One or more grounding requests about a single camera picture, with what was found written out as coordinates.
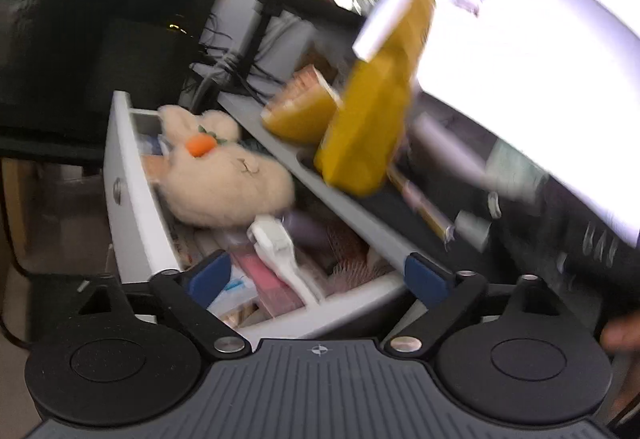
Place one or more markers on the purple tube bottle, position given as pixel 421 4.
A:
pixel 304 230

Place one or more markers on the silver pink metal rod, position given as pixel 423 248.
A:
pixel 436 220

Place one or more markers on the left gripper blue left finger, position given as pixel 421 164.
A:
pixel 204 281

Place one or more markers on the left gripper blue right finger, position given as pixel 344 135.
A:
pixel 428 281

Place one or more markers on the beige plush bunny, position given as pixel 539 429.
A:
pixel 211 180

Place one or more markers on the AOC computer monitor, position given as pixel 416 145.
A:
pixel 558 80

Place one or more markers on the black keyboard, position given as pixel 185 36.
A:
pixel 591 247

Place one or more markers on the black computer tower case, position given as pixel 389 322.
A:
pixel 62 61

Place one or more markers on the white teal product box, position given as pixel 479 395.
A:
pixel 512 174

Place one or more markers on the person's right hand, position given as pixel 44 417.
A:
pixel 622 334

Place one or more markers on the white folding handle gadget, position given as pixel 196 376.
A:
pixel 276 250

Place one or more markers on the white paper roll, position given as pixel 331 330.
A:
pixel 433 148

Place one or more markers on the white desk drawer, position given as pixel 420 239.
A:
pixel 144 235

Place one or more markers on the pink hair brush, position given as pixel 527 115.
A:
pixel 356 262

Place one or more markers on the yellow tiger snack bag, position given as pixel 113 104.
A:
pixel 364 133

